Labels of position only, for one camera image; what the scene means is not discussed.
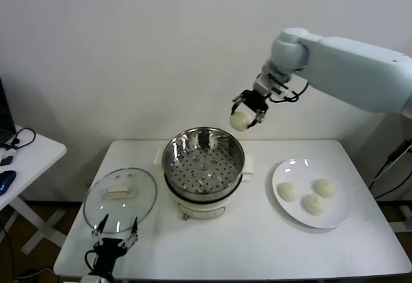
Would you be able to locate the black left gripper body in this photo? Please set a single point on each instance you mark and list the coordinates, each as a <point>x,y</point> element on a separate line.
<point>107,251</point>

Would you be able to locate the white oval plate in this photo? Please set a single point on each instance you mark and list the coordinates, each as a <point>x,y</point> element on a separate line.
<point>338,212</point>

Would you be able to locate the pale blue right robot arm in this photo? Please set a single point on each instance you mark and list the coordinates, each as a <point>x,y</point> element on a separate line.
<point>347,70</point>

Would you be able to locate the round glass pot lid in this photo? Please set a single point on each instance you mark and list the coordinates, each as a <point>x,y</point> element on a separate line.
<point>135,196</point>

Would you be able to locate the small black device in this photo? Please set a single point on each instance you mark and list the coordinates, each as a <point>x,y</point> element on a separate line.
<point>7,160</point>

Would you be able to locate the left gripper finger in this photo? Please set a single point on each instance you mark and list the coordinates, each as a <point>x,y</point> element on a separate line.
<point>100,230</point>
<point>132,234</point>

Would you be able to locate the white steamed baozi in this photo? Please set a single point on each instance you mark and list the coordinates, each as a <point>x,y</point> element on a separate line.
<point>313,204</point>
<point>324,188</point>
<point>239,121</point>
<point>287,192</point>

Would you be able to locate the white side table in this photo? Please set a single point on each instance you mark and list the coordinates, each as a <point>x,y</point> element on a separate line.
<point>38,154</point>

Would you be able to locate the blue computer mouse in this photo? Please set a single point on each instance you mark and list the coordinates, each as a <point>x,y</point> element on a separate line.
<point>7,180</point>

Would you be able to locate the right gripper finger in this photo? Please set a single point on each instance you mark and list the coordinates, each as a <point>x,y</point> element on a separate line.
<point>259,118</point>
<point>237,100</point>

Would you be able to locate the stainless steel steamer basket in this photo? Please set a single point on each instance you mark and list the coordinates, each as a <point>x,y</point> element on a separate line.
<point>202,170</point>

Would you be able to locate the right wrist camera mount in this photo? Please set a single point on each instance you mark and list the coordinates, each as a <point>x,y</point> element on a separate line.
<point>272,82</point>

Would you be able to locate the white metal frame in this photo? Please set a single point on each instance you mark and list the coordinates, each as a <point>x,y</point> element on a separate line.
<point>404,223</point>

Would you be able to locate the dark laptop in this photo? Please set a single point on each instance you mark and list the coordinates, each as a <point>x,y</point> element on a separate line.
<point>4,112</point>

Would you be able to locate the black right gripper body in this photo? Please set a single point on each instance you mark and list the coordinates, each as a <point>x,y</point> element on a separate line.
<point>256,101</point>

